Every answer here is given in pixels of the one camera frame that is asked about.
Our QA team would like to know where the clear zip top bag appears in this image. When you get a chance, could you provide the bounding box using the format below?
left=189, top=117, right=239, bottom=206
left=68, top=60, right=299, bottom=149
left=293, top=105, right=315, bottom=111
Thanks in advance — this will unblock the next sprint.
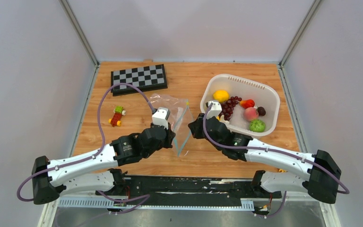
left=149, top=93, right=193, bottom=156

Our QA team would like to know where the yellow lemon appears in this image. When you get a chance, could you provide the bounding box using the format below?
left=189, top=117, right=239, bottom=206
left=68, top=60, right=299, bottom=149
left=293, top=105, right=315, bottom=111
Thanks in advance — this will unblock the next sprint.
left=213, top=90, right=230, bottom=103

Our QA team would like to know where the pink peach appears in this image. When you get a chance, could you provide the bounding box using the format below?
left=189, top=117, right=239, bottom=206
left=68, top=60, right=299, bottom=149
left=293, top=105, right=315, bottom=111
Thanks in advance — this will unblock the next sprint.
left=243, top=107, right=259, bottom=121

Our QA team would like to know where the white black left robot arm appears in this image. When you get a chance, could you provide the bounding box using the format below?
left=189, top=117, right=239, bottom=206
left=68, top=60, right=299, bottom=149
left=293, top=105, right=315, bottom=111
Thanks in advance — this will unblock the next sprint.
left=32, top=124, right=176, bottom=205

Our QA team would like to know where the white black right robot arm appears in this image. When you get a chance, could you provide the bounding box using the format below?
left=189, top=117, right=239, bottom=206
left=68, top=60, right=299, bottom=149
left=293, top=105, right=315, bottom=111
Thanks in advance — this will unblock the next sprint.
left=188, top=113, right=348, bottom=204

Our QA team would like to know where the white garlic bulb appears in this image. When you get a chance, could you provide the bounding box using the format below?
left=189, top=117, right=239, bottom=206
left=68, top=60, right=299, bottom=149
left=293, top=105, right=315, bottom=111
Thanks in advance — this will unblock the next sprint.
left=219, top=115, right=230, bottom=124

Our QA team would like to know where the purple grape bunch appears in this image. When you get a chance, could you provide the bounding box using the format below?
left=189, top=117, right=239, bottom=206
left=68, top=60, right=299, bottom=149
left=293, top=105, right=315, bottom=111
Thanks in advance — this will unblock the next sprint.
left=218, top=96, right=242, bottom=121

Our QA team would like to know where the green custard apple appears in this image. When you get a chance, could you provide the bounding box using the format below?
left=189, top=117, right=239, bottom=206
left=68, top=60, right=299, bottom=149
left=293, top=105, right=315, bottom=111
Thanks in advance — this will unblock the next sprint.
left=249, top=119, right=266, bottom=132

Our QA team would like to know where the red orange wax apple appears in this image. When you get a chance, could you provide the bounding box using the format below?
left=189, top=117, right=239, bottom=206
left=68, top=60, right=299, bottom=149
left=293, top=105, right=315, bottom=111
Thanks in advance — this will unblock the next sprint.
left=239, top=99, right=255, bottom=109

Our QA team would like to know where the red green toy car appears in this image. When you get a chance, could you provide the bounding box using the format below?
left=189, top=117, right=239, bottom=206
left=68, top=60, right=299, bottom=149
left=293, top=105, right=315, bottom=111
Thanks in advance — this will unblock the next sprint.
left=109, top=106, right=127, bottom=127

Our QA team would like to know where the dark brown fig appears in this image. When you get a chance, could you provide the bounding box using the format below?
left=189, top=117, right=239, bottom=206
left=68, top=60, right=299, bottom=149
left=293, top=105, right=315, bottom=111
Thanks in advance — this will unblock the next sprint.
left=257, top=106, right=266, bottom=116

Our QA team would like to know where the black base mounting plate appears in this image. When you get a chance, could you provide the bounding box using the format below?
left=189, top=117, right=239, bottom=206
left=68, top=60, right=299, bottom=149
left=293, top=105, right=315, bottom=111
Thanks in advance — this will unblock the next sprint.
left=103, top=175, right=281, bottom=207

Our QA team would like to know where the black grey chessboard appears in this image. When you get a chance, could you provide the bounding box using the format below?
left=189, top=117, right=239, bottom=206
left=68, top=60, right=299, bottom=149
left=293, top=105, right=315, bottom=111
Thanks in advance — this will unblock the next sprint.
left=111, top=64, right=168, bottom=92

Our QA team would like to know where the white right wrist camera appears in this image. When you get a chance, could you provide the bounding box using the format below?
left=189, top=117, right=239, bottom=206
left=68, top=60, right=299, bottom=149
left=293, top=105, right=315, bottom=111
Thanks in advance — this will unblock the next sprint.
left=206, top=100, right=222, bottom=119

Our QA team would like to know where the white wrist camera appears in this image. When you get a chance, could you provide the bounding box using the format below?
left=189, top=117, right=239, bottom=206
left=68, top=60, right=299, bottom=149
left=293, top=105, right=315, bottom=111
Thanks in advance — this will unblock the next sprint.
left=206, top=100, right=222, bottom=119
left=152, top=107, right=170, bottom=130

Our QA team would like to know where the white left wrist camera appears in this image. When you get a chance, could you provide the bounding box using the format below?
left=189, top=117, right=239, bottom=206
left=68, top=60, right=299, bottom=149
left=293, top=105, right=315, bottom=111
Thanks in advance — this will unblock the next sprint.
left=152, top=107, right=170, bottom=130

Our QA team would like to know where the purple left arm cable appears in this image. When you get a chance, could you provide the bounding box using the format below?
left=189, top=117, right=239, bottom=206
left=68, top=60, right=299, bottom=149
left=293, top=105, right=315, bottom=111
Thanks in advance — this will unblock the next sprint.
left=16, top=82, right=157, bottom=202

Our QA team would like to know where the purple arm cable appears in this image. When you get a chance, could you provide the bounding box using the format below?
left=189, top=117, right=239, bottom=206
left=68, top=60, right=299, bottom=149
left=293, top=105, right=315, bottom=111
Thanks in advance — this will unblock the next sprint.
left=202, top=103, right=350, bottom=195
left=16, top=82, right=157, bottom=202

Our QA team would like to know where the aluminium slotted rail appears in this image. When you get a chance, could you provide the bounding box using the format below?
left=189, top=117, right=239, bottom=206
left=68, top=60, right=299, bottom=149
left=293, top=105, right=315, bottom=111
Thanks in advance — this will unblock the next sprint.
left=58, top=197, right=255, bottom=211

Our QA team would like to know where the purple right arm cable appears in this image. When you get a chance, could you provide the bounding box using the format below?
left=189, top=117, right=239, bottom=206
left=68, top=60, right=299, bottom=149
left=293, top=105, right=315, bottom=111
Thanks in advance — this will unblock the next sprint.
left=202, top=103, right=350, bottom=195

